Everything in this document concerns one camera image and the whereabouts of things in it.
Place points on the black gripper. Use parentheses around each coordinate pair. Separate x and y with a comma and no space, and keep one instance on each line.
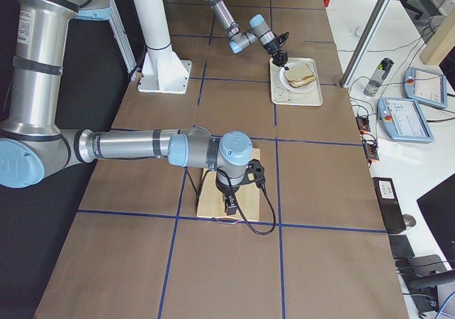
(226,190)
(273,48)

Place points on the bread slice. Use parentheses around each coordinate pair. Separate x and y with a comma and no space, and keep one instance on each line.
(299,75)

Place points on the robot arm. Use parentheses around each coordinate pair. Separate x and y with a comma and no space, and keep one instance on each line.
(260,31)
(94,96)

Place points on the bamboo cutting board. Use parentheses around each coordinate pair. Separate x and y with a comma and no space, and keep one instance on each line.
(211,204)

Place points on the clear water bottle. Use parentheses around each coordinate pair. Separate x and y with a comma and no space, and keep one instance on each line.
(379,75)

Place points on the orange black connector strip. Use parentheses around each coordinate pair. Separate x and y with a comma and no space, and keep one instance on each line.
(369,142)

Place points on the near teach pendant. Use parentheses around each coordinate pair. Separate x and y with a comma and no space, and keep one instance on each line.
(403,120)

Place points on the teach pendant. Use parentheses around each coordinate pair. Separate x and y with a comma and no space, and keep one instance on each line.
(426,87)
(403,120)

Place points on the far teach pendant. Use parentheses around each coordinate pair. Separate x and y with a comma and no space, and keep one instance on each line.
(426,87)

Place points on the black power brick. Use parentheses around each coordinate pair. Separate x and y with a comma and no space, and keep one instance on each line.
(389,206)

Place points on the black monitor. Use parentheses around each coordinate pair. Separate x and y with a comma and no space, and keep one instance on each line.
(437,208)

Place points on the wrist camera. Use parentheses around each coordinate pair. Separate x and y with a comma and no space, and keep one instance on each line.
(282,38)
(254,173)

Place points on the metal board handle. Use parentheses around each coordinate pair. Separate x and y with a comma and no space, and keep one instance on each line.
(226,221)

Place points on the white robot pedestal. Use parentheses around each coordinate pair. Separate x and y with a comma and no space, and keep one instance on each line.
(163,71)

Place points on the aluminium frame post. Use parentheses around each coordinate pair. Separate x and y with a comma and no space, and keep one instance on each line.
(372,25)

